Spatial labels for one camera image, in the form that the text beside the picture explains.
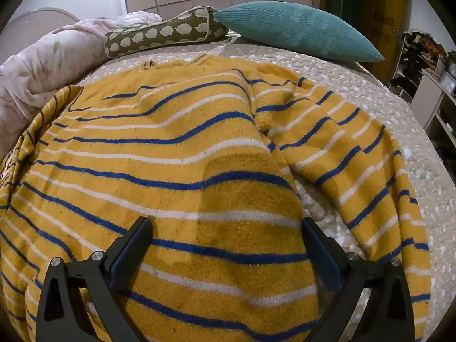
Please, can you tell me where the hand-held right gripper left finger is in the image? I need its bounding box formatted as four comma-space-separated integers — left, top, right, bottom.
35, 217, 154, 342

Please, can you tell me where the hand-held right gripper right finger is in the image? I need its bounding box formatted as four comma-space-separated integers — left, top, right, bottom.
301, 217, 416, 342

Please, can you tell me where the yellow striped sweater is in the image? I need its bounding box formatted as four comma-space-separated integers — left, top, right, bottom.
0, 54, 432, 342

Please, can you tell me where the beige dotted bed blanket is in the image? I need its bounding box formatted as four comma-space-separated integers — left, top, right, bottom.
76, 30, 456, 342

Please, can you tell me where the white cluttered shelf unit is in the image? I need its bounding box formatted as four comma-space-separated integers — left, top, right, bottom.
388, 30, 456, 150

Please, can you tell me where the pink floral duvet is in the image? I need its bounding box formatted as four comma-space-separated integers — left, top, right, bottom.
0, 12, 162, 157

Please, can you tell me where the green sheep-print bolster pillow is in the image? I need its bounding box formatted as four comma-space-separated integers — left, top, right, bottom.
104, 6, 230, 58

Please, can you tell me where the pink rounded headboard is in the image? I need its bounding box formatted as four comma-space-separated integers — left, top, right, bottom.
0, 7, 81, 48

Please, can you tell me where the wooden door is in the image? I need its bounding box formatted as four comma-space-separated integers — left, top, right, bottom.
363, 0, 407, 82

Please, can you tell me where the teal corduroy pillow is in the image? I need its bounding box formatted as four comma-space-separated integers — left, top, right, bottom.
213, 1, 386, 62

